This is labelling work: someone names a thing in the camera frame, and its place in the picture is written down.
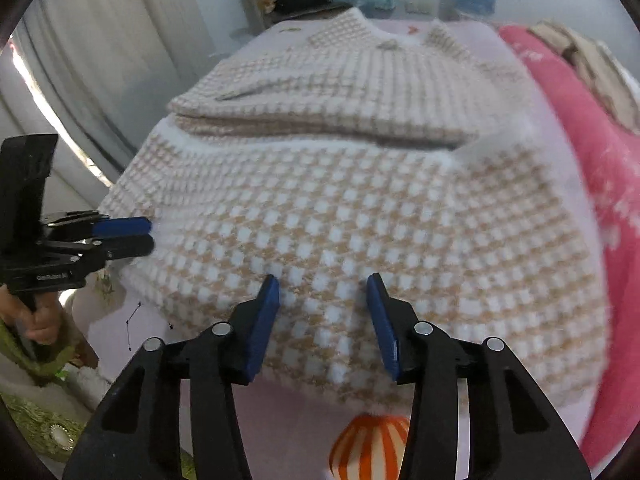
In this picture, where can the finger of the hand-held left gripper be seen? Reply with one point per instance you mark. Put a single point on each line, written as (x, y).
(125, 247)
(122, 226)

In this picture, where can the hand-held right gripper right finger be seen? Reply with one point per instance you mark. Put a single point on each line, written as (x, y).
(385, 330)

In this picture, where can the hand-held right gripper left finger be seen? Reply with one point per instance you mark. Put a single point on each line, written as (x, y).
(260, 330)

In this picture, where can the beige white houndstooth coat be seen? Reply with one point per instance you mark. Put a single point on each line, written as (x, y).
(350, 210)

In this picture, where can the beige clothes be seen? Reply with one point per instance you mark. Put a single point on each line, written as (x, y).
(590, 60)

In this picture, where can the person's left hand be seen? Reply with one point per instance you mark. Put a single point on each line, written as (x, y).
(42, 327)

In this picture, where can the pink printed glossy board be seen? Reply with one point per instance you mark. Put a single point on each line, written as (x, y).
(290, 425)

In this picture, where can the white curtain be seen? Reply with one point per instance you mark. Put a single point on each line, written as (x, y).
(100, 35)

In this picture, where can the pink floral blanket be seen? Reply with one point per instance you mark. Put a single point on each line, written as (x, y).
(600, 160)

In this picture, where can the white wall socket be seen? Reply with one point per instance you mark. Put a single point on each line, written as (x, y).
(420, 7)

